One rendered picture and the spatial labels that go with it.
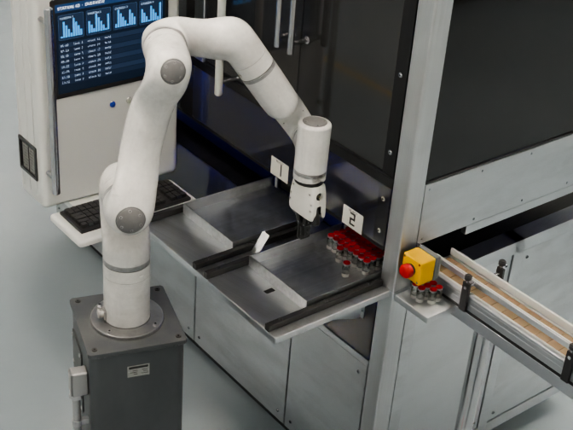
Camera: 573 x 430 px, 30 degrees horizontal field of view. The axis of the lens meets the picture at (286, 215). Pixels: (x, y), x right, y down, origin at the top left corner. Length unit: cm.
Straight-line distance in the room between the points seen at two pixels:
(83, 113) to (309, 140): 97
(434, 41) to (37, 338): 218
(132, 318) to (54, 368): 133
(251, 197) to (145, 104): 95
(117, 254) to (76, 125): 79
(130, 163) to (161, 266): 156
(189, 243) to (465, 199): 80
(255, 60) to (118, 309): 74
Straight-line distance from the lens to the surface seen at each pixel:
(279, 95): 254
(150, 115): 250
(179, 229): 319
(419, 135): 275
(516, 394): 383
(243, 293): 292
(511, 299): 296
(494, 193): 311
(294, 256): 309
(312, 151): 264
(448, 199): 296
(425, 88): 269
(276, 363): 359
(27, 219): 496
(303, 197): 272
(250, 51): 248
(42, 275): 458
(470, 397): 314
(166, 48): 241
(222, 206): 330
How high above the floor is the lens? 255
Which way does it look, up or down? 31 degrees down
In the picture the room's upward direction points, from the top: 5 degrees clockwise
